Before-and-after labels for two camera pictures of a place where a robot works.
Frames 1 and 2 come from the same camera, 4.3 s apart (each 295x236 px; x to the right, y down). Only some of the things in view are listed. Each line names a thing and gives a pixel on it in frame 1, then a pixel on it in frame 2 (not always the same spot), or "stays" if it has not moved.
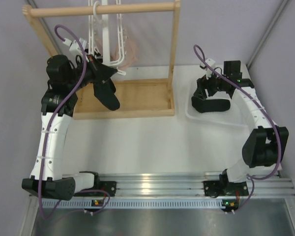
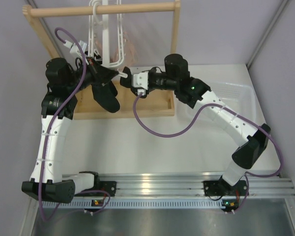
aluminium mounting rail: (268, 190) stays
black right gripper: (203, 83) -> (153, 71)
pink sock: (131, 54) stays
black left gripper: (101, 72) stays
